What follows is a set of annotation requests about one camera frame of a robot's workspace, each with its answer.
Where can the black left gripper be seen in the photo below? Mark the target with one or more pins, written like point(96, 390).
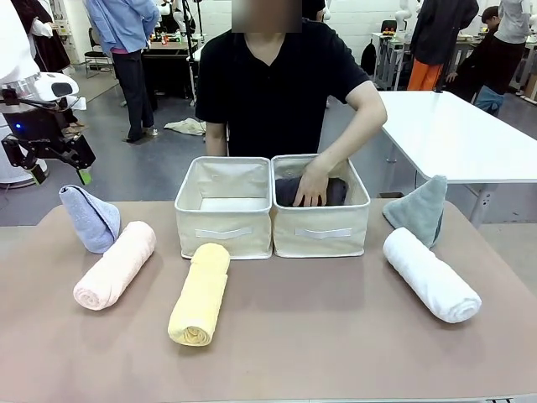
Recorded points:
point(38, 126)

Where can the lavender cone-folded towel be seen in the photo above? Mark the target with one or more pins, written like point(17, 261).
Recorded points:
point(90, 222)

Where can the pink towel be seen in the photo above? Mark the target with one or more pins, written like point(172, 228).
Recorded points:
point(115, 266)

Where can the yellow towel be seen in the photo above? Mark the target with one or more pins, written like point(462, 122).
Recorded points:
point(201, 294)

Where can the dark grey towel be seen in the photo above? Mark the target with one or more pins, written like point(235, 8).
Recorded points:
point(335, 191)

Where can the grey-green cone-folded towel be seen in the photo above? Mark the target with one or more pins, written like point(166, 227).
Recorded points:
point(419, 210)

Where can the white towel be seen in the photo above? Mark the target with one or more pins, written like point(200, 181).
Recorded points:
point(432, 279)

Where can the person's right forearm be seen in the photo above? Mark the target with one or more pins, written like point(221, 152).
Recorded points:
point(217, 140)

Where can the person's left forearm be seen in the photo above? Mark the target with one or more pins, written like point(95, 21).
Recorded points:
point(356, 134)

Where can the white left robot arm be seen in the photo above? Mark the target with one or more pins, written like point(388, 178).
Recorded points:
point(17, 42)

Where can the person's left hand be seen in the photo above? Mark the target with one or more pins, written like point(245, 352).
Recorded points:
point(312, 189)

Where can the white cylindrical air purifier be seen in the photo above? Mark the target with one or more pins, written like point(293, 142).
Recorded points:
point(12, 178)

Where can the black office chair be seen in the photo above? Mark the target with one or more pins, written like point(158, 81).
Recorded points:
point(97, 54)

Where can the crumpled cloth on floor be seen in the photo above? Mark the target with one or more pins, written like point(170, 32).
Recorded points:
point(186, 126)

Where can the bystander in blue shirt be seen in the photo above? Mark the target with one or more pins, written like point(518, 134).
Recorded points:
point(130, 50)

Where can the bystander in black dress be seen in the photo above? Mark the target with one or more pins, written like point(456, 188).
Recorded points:
point(46, 33)

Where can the black desk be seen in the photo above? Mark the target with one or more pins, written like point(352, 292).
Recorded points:
point(168, 67)

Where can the black stand pole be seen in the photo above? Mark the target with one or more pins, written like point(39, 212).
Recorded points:
point(193, 71)

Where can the beige fabric storage box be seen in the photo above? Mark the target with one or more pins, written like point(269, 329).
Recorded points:
point(224, 235)
point(323, 237)

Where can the small white desk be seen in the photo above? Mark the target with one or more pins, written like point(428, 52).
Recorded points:
point(195, 52)

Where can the person torso black shirt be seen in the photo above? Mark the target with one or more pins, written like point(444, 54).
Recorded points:
point(277, 92)

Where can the brown table mat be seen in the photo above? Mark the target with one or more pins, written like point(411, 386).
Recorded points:
point(293, 336)

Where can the black backpack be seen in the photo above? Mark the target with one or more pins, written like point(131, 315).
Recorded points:
point(368, 59)

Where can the large white table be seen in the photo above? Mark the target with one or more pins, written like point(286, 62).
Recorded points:
point(453, 134)

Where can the bystander in orange trousers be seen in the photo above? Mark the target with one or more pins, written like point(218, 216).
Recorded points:
point(436, 42)

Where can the seated bystander in black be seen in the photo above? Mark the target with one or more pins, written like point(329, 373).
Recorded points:
point(491, 63)

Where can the bystander in grey top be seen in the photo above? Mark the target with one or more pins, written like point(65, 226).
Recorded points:
point(516, 21)

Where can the grey metal frame table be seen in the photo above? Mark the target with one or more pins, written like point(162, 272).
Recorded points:
point(392, 59)

